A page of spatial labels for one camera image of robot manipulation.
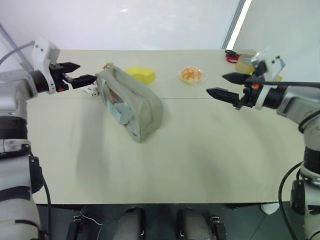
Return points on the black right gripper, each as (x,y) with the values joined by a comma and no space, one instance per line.
(251,95)

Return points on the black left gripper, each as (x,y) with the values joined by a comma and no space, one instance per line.
(58,77)

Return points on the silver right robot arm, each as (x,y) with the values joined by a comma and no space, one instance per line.
(297,100)

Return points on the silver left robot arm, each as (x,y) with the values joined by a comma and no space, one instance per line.
(12,175)

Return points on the grey-green fabric pouch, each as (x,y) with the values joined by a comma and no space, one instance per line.
(142,100)

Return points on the small white toy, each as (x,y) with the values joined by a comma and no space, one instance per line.
(92,92)

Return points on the clear plastic container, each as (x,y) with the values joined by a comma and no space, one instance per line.
(243,65)

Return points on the red and black scissors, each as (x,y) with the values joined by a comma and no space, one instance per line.
(231,57)

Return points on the wrapped orange bread bun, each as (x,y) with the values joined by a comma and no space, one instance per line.
(191,74)

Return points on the small yellow item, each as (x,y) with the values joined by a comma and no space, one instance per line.
(278,78)

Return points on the small blue item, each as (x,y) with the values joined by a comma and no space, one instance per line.
(282,63)

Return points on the yellow foam sponge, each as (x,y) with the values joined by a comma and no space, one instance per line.
(143,75)

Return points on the white rounded foot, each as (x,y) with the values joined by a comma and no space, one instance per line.
(270,208)

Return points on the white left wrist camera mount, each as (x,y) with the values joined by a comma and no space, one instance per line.
(41,53)

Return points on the white window frame strip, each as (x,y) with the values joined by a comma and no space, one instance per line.
(237,22)

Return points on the grey metal frame bar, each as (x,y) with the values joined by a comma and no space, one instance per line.
(13,43)

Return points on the black bracket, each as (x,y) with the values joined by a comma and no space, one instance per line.
(74,227)
(218,228)

